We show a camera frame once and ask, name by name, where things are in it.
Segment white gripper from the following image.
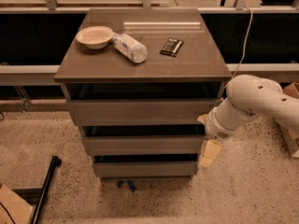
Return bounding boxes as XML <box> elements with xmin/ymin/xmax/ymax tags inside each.
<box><xmin>197</xmin><ymin>107</ymin><xmax>237</xmax><ymax>167</ymax></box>

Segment grey bottom drawer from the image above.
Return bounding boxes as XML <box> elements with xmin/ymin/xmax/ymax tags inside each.
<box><xmin>93</xmin><ymin>161</ymin><xmax>198</xmax><ymax>178</ymax></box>

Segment grey drawer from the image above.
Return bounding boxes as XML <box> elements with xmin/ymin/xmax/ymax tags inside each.
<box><xmin>66</xmin><ymin>98</ymin><xmax>222</xmax><ymax>126</ymax></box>
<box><xmin>82</xmin><ymin>135</ymin><xmax>204</xmax><ymax>156</ymax></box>
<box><xmin>93</xmin><ymin>161</ymin><xmax>198</xmax><ymax>178</ymax></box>

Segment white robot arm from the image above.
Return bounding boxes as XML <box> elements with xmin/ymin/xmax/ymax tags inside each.
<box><xmin>197</xmin><ymin>75</ymin><xmax>299</xmax><ymax>167</ymax></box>

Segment grey drawer cabinet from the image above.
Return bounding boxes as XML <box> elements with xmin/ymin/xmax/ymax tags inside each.
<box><xmin>54</xmin><ymin>8</ymin><xmax>231</xmax><ymax>179</ymax></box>

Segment grey top drawer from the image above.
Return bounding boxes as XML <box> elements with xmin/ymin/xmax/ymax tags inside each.
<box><xmin>66</xmin><ymin>98</ymin><xmax>222</xmax><ymax>126</ymax></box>

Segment grey middle drawer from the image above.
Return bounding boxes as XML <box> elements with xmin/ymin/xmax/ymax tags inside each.
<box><xmin>82</xmin><ymin>135</ymin><xmax>204</xmax><ymax>156</ymax></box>

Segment cardboard box right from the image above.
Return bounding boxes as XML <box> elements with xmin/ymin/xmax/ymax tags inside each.
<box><xmin>279</xmin><ymin>82</ymin><xmax>299</xmax><ymax>158</ymax></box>

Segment cardboard box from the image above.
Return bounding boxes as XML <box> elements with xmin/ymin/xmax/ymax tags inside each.
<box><xmin>0</xmin><ymin>183</ymin><xmax>33</xmax><ymax>224</ymax></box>
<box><xmin>279</xmin><ymin>82</ymin><xmax>299</xmax><ymax>158</ymax></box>

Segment black snack packet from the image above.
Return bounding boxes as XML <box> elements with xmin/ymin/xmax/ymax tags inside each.
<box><xmin>160</xmin><ymin>38</ymin><xmax>184</xmax><ymax>57</ymax></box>

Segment clear plastic water bottle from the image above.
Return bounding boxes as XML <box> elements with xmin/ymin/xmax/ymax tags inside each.
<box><xmin>112</xmin><ymin>34</ymin><xmax>148</xmax><ymax>63</ymax></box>

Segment white paper bowl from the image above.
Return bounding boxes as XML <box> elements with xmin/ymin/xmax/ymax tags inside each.
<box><xmin>76</xmin><ymin>26</ymin><xmax>114</xmax><ymax>49</ymax></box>

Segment cardboard box left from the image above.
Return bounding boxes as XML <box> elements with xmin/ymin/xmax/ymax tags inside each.
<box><xmin>0</xmin><ymin>183</ymin><xmax>33</xmax><ymax>224</ymax></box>

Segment white cable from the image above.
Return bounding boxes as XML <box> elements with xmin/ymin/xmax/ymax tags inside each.
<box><xmin>222</xmin><ymin>5</ymin><xmax>254</xmax><ymax>91</ymax></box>

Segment black metal frame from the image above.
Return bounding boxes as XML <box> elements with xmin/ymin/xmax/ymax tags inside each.
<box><xmin>15</xmin><ymin>156</ymin><xmax>62</xmax><ymax>224</ymax></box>

